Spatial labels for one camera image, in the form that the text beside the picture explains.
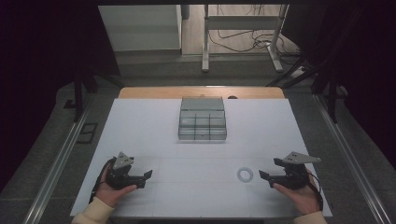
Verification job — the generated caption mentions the person's left hand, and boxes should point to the person's left hand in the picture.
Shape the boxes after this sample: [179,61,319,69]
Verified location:
[94,165,138,208]

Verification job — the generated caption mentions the white table mat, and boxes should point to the white table mat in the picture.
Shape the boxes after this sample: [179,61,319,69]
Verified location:
[70,98,333,218]

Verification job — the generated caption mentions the dark floor plate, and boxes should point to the dark floor plate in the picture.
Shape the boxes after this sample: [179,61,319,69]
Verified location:
[76,122,99,145]

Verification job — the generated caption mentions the clear tiered compartment organizer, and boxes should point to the clear tiered compartment organizer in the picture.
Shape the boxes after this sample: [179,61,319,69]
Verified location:
[177,96,228,142]

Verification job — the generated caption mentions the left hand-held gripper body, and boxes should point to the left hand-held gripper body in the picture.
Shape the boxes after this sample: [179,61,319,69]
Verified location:
[106,151,135,191]

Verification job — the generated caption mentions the white ring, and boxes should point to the white ring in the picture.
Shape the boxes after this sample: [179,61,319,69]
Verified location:
[236,166,255,184]

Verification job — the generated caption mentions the white cabinet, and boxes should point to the white cabinet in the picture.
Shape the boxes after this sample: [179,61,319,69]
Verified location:
[98,4,183,52]

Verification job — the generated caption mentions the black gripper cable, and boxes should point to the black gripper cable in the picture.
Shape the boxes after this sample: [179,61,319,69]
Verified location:
[306,172,325,213]
[88,158,117,204]

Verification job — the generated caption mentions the black stand legs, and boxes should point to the black stand legs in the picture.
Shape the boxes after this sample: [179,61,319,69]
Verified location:
[72,66,126,123]
[266,55,340,124]

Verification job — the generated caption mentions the aluminium floor rail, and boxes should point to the aluminium floor rail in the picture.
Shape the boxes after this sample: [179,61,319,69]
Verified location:
[312,92,394,224]
[21,95,95,224]

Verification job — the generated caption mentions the black floor cables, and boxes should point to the black floor cables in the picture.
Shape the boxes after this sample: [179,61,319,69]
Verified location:
[207,4,301,60]

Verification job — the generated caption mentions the person's right hand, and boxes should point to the person's right hand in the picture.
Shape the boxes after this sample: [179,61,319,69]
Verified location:
[273,173,322,216]

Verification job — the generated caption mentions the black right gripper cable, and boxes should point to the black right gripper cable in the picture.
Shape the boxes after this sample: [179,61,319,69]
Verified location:
[306,172,325,213]

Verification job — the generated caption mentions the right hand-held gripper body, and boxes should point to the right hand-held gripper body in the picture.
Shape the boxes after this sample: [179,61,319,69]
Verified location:
[280,151,322,191]

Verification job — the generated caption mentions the dark curtain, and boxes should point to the dark curtain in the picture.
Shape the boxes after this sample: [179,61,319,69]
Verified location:
[280,0,396,172]
[0,0,121,192]

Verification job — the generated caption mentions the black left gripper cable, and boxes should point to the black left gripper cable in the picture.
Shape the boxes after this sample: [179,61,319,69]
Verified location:
[88,158,117,204]

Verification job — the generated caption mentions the white metal desk frame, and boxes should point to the white metal desk frame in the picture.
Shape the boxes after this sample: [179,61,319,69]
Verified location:
[201,4,290,74]

